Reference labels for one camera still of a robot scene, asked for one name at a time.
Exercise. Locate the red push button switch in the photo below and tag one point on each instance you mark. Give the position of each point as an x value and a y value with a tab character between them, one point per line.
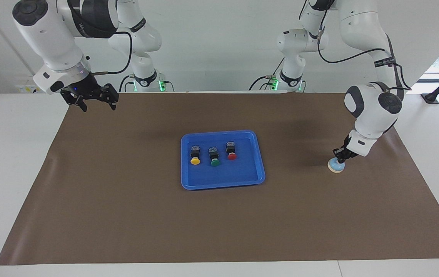
232	156

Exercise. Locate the light blue call bell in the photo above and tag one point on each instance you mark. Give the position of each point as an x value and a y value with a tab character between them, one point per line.
335	168

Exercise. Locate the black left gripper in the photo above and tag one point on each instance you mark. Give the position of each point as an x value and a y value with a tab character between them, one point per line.
348	148

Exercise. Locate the blue plastic tray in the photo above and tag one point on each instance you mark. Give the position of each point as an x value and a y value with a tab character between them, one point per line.
242	171

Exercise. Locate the yellow push button switch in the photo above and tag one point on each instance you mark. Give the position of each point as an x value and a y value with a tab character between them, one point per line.
195	161

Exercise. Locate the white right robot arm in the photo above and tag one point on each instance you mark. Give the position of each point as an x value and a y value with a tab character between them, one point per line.
50	38

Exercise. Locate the green push button switch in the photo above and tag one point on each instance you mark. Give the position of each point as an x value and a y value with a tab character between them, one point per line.
214	163

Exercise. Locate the white wall socket box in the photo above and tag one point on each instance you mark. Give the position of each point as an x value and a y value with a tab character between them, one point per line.
27	85

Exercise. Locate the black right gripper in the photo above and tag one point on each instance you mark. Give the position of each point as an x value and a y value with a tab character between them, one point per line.
88	91

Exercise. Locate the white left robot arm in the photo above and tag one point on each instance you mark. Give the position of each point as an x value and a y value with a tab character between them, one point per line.
373	111

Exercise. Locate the brown table mat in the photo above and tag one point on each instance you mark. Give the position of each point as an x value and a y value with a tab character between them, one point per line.
127	223

